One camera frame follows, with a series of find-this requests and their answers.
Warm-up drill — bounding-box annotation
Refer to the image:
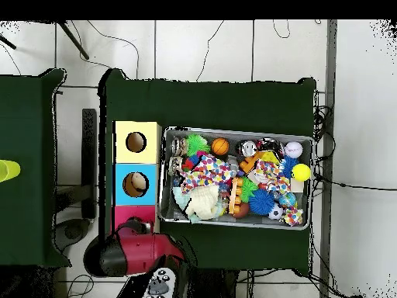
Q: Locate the white cloth with coloured spots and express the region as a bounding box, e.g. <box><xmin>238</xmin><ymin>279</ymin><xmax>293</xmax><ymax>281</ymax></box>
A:
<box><xmin>180</xmin><ymin>154</ymin><xmax>238</xmax><ymax>196</ymax></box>
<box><xmin>280</xmin><ymin>206</ymin><xmax>304</xmax><ymax>227</ymax></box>
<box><xmin>254</xmin><ymin>158</ymin><xmax>292</xmax><ymax>195</ymax></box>

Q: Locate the cream knitted cloth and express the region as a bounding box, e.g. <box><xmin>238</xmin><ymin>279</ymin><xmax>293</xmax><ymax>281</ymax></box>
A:
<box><xmin>185</xmin><ymin>185</ymin><xmax>222</xmax><ymax>220</ymax></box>

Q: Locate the wooden box with three holes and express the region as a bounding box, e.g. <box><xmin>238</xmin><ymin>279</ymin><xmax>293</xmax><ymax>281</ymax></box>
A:
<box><xmin>110</xmin><ymin>120</ymin><xmax>163</xmax><ymax>234</ymax></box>

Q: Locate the green spiky rubber ball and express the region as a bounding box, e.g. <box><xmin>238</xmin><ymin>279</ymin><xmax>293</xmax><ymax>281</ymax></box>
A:
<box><xmin>185</xmin><ymin>133</ymin><xmax>211</xmax><ymax>157</ymax></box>

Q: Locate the orange toy basketball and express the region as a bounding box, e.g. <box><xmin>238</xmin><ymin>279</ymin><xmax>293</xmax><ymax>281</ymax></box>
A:
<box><xmin>211</xmin><ymin>137</ymin><xmax>231</xmax><ymax>157</ymax></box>

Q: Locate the light blue waffle cloth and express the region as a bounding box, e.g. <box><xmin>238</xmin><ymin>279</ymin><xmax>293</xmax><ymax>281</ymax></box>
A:
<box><xmin>171</xmin><ymin>185</ymin><xmax>227</xmax><ymax>225</ymax></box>

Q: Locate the blue spiky rubber ball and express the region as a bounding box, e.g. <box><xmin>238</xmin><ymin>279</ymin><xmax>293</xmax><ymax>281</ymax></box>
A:
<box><xmin>248</xmin><ymin>188</ymin><xmax>276</xmax><ymax>217</ymax></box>

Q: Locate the white toy baseball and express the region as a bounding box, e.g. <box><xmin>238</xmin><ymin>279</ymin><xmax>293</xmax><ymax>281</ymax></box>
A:
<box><xmin>284</xmin><ymin>141</ymin><xmax>304</xmax><ymax>159</ymax></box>

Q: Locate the yellow plastic ball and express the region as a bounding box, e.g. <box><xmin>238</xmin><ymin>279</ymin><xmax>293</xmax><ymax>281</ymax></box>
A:
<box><xmin>291</xmin><ymin>163</ymin><xmax>312</xmax><ymax>182</ymax></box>

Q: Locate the black upright panel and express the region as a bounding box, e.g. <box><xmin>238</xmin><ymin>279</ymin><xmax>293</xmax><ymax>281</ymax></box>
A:
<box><xmin>81</xmin><ymin>108</ymin><xmax>98</xmax><ymax>220</ymax></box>

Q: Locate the black round floor base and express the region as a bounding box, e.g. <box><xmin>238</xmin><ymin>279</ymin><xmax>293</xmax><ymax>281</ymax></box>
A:
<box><xmin>54</xmin><ymin>217</ymin><xmax>93</xmax><ymax>253</ymax></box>

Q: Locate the black tripod leg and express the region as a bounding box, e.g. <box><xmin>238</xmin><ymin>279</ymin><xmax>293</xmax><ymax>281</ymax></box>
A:
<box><xmin>0</xmin><ymin>33</ymin><xmax>17</xmax><ymax>50</ymax></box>
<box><xmin>57</xmin><ymin>20</ymin><xmax>90</xmax><ymax>61</ymax></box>

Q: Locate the dark green side table cloth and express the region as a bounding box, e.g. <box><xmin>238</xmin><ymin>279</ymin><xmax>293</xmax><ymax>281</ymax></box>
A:
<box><xmin>0</xmin><ymin>68</ymin><xmax>72</xmax><ymax>269</ymax></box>

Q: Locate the yellow-green plastic cup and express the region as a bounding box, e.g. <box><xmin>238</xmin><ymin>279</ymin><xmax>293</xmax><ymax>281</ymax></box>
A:
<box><xmin>0</xmin><ymin>159</ymin><xmax>22</xmax><ymax>183</ymax></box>

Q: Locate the wire mesh bin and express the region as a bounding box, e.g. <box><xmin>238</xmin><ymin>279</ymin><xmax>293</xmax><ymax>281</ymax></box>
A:
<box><xmin>158</xmin><ymin>126</ymin><xmax>314</xmax><ymax>231</ymax></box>

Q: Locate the black floor cable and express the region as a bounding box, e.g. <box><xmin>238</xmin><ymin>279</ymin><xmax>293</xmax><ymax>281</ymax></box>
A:
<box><xmin>87</xmin><ymin>20</ymin><xmax>140</xmax><ymax>78</ymax></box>
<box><xmin>195</xmin><ymin>20</ymin><xmax>225</xmax><ymax>82</ymax></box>

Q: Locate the black cable bundle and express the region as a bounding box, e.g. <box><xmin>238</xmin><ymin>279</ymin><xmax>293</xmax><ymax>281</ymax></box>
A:
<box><xmin>312</xmin><ymin>105</ymin><xmax>337</xmax><ymax>164</ymax></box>

